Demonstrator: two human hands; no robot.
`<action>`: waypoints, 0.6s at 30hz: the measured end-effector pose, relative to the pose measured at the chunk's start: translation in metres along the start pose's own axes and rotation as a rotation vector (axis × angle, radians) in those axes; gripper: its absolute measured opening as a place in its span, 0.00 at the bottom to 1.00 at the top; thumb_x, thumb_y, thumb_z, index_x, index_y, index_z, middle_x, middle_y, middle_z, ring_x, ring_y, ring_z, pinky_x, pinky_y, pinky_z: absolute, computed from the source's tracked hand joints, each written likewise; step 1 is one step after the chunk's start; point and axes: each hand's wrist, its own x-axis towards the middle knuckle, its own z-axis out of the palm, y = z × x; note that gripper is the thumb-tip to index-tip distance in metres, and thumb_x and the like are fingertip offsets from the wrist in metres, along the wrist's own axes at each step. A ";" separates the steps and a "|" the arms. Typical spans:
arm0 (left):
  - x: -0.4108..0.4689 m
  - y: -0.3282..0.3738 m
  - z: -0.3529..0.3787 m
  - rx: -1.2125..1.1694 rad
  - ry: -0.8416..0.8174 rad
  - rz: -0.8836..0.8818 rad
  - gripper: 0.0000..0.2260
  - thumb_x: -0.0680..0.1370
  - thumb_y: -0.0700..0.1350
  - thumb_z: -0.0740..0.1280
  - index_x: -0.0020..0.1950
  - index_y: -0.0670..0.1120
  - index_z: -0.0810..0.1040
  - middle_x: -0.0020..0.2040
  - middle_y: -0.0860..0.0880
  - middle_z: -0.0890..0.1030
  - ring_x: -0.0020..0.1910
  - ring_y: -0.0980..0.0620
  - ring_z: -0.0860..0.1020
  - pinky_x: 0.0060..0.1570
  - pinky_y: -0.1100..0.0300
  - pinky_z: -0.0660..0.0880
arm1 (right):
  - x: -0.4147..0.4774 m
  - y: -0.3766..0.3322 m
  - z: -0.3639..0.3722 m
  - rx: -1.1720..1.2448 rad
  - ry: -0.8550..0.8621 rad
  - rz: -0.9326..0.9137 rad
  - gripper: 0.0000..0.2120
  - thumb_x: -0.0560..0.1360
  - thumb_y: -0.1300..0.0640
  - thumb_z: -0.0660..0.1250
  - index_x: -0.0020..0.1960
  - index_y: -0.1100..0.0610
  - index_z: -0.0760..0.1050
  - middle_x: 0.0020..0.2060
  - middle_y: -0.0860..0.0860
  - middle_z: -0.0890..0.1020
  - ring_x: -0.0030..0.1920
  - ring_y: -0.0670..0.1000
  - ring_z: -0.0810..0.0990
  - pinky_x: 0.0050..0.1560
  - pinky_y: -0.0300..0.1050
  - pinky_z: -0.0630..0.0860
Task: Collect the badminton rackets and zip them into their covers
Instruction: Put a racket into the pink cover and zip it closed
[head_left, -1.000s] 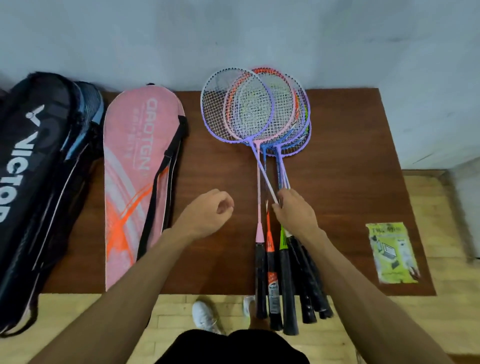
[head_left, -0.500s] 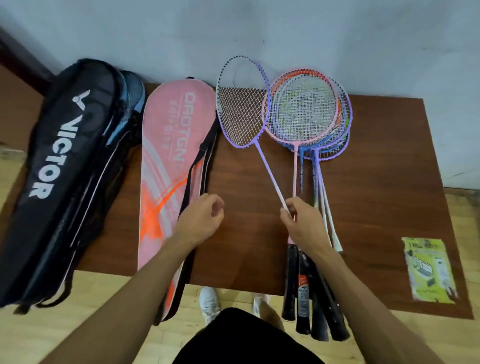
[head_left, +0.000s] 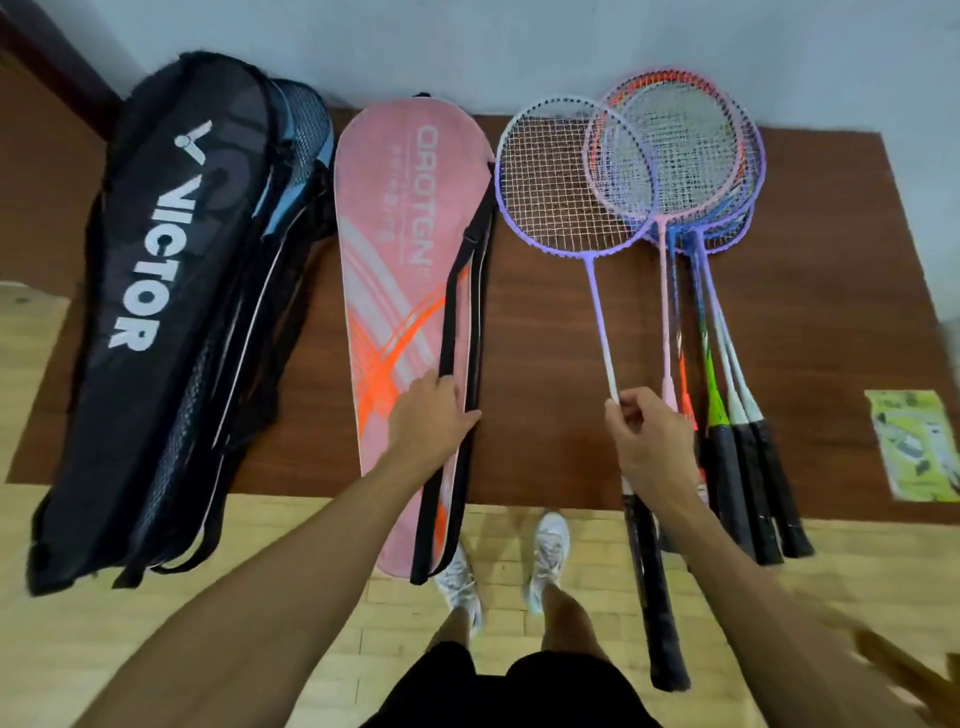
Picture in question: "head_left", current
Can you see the person's left forearm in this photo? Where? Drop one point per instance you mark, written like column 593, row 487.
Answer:
column 277, row 600

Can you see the person's right leg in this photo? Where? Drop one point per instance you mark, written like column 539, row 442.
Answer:
column 570, row 622

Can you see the person's leg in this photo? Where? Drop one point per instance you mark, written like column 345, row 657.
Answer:
column 570, row 622
column 451, row 630

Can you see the orange badminton racket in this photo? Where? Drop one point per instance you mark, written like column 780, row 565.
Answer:
column 684, row 382

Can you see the person's right thumb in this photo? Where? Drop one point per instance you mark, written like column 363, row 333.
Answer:
column 616, row 427

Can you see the person's right forearm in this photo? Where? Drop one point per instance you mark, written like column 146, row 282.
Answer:
column 757, row 615

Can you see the pink racket cover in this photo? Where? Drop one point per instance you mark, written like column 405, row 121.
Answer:
column 390, row 247

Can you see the green printed leaflet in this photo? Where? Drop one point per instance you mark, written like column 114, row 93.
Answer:
column 911, row 442

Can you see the person's black shorts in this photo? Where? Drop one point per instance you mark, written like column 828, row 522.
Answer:
column 517, row 694

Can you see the person's left thumb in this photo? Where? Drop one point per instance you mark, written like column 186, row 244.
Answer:
column 463, row 427

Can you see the pink badminton racket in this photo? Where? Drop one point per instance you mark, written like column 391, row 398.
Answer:
column 664, row 300

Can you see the person's white right shoe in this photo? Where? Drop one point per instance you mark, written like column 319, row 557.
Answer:
column 549, row 555

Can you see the person's white shoe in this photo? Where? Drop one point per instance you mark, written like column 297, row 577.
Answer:
column 549, row 555
column 459, row 585

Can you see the blue green badminton racket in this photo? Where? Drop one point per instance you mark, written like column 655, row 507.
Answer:
column 716, row 397

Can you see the person's white left shoe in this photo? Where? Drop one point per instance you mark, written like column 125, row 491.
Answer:
column 459, row 585

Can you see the person's left leg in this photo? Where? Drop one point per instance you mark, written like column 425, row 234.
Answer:
column 451, row 630

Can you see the black racket bag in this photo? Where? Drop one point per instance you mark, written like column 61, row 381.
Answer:
column 180, row 300

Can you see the person's left hand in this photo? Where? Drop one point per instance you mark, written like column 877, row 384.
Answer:
column 427, row 427

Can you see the dark brown wooden trim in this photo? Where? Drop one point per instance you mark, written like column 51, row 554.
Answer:
column 52, row 60

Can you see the purple white-shaft badminton racket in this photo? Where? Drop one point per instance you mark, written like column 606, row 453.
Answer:
column 596, row 300

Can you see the person's right hand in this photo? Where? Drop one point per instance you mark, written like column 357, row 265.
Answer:
column 660, row 450

